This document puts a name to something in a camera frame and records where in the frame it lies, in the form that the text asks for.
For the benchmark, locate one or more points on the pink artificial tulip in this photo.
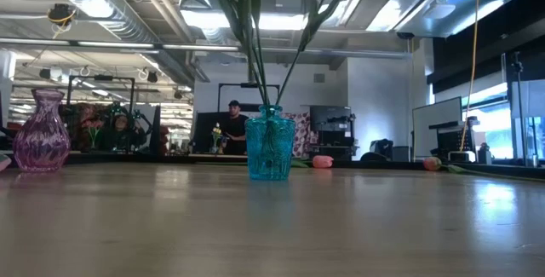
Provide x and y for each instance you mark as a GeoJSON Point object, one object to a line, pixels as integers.
{"type": "Point", "coordinates": [322, 161]}
{"type": "Point", "coordinates": [432, 163]}

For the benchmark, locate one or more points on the purple glass vase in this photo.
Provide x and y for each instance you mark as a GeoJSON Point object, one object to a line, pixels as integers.
{"type": "Point", "coordinates": [41, 140]}

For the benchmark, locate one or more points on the teal glass vase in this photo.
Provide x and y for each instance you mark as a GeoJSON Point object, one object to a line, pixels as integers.
{"type": "Point", "coordinates": [270, 149]}

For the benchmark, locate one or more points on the yellow flowers in vase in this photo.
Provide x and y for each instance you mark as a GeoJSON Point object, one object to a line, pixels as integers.
{"type": "Point", "coordinates": [217, 134]}

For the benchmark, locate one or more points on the red flowers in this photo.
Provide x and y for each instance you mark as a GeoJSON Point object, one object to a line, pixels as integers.
{"type": "Point", "coordinates": [91, 125]}

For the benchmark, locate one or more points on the patterned cloth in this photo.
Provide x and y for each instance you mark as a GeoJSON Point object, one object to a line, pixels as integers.
{"type": "Point", "coordinates": [302, 134]}

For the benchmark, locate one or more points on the person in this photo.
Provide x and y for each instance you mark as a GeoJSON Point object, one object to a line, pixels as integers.
{"type": "Point", "coordinates": [234, 130]}
{"type": "Point", "coordinates": [121, 134]}

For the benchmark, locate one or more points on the black monitor station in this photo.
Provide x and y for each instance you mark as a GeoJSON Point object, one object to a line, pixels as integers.
{"type": "Point", "coordinates": [330, 119]}

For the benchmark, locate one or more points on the bright ceiling light panel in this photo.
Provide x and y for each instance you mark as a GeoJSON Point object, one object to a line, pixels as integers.
{"type": "Point", "coordinates": [281, 21]}

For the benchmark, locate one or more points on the black office chair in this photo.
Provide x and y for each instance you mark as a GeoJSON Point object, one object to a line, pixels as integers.
{"type": "Point", "coordinates": [379, 147]}

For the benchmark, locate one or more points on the grey box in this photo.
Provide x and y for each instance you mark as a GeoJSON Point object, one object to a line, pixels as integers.
{"type": "Point", "coordinates": [400, 153]}

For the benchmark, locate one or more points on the white board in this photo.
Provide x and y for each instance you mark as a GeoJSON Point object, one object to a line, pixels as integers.
{"type": "Point", "coordinates": [436, 125]}

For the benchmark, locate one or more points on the long ceiling light bar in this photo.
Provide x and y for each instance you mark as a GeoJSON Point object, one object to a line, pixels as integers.
{"type": "Point", "coordinates": [115, 44]}

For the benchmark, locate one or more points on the metal ceiling air box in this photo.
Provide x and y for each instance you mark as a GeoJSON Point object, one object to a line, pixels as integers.
{"type": "Point", "coordinates": [409, 8]}

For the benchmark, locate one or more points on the black equipment cart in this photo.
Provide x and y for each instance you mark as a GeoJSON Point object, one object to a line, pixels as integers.
{"type": "Point", "coordinates": [453, 140]}

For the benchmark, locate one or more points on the white ceiling unit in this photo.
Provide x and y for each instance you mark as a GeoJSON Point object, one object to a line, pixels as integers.
{"type": "Point", "coordinates": [440, 10]}

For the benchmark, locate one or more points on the black light stand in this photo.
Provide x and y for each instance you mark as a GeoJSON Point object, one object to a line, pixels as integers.
{"type": "Point", "coordinates": [518, 98]}

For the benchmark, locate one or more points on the large silver ventilation duct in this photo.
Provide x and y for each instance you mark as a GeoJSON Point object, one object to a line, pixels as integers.
{"type": "Point", "coordinates": [106, 17]}

